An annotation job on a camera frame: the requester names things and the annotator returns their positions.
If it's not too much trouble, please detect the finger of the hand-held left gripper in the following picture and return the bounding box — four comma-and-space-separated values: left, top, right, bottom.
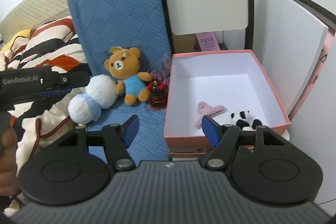
12, 88, 72, 107
58, 71, 91, 88

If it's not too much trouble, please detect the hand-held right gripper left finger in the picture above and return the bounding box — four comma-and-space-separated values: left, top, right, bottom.
56, 114, 140, 172

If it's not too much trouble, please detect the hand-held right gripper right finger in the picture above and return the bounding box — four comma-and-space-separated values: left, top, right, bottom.
202, 115, 285, 170

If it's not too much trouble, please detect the white and blue plush toy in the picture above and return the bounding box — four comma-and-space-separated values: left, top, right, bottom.
68, 74, 118, 125

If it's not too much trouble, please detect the pink cardboard box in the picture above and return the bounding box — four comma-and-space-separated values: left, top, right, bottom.
163, 49, 291, 148

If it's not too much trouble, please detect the purple ribbon bow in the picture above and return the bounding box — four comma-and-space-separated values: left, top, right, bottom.
147, 52, 173, 88

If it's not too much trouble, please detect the person's left hand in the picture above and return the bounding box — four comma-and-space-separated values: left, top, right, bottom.
0, 126, 19, 197

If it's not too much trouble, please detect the small panda plush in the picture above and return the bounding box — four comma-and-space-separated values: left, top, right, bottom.
230, 110, 263, 131

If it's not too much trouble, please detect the striped blanket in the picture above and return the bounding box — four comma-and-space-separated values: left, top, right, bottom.
0, 15, 93, 211

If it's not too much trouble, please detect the red and black small toy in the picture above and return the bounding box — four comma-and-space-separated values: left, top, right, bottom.
146, 81, 168, 110

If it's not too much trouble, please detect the yellow cloth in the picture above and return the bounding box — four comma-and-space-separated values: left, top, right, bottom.
0, 29, 34, 52

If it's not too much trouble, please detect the brown teddy bear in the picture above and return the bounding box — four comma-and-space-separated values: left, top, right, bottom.
104, 46, 154, 106

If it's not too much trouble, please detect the blue quilted cushion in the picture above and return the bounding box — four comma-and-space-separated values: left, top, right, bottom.
64, 0, 174, 161

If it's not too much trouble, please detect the pink booklet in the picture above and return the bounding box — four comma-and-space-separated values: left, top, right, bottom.
197, 32, 221, 51

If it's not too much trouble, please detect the brown cardboard box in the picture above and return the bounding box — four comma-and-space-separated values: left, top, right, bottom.
172, 34, 200, 54

